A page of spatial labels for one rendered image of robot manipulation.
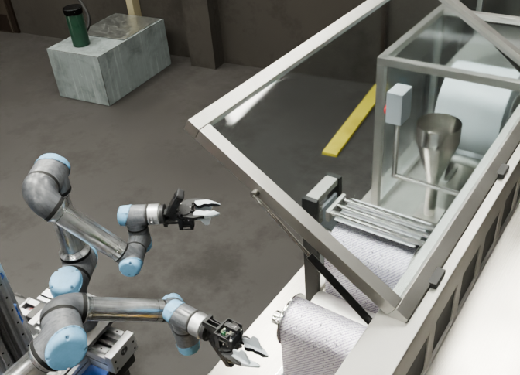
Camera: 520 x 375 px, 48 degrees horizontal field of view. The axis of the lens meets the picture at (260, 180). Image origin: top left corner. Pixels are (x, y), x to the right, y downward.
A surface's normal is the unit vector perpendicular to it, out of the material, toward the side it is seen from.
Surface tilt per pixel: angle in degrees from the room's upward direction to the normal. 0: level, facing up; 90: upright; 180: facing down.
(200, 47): 90
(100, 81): 90
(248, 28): 90
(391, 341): 0
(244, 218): 0
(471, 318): 0
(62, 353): 86
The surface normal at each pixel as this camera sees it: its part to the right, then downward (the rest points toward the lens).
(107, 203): -0.07, -0.82
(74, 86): -0.47, 0.53
